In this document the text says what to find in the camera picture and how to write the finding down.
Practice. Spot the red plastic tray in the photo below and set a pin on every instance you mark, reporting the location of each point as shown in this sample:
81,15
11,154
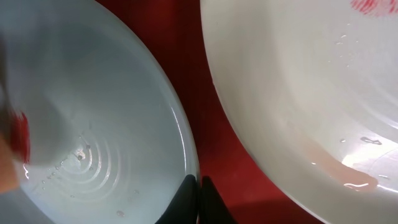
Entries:
171,30

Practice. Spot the light blue plate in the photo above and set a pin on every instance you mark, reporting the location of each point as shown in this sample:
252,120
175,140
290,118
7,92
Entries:
109,140

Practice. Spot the white plate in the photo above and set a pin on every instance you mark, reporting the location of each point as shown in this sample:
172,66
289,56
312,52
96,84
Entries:
310,89

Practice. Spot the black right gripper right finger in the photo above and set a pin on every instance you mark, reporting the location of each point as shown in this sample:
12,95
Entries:
212,209

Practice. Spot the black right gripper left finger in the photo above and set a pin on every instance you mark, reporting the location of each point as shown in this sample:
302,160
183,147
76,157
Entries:
183,208

